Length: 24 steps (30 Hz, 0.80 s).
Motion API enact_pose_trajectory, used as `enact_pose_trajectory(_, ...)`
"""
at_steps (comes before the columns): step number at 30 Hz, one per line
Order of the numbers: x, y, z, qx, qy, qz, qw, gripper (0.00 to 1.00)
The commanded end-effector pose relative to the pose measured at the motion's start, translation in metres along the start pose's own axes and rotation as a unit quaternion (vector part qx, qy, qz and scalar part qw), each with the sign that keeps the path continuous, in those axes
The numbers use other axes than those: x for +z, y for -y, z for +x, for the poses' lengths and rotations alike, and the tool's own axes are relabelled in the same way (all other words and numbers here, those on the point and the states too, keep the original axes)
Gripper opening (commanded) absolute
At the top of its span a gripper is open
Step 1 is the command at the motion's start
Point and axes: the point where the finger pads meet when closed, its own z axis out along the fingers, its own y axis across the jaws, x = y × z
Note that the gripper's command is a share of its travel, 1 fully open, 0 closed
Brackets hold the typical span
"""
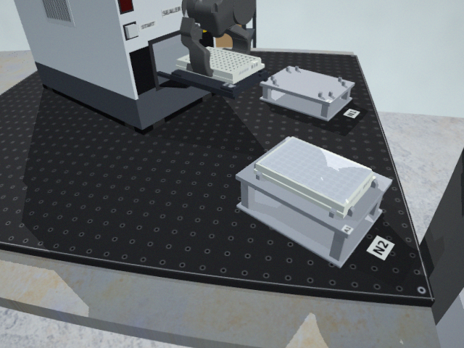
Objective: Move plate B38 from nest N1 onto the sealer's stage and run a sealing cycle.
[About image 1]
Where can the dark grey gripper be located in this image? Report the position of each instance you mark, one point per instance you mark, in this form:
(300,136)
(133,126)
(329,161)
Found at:
(214,16)

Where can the black perforated breadboard table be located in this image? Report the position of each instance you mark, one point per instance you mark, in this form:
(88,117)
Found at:
(78,187)

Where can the white label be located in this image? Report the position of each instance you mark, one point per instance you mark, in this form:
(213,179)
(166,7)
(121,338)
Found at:
(351,113)
(380,247)

